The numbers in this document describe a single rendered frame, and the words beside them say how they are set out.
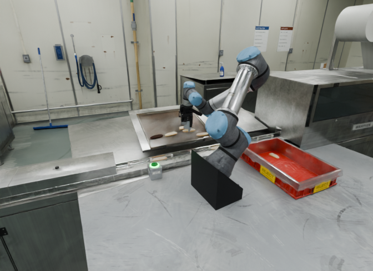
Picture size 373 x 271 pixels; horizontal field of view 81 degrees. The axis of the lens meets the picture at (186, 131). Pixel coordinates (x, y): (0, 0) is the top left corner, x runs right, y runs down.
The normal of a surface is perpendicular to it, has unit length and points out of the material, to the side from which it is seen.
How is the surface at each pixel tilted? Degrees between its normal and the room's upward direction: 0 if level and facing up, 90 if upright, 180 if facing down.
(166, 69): 90
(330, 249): 0
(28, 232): 90
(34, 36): 90
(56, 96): 90
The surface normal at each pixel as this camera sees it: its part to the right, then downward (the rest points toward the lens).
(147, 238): 0.00, -0.92
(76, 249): 0.37, 0.36
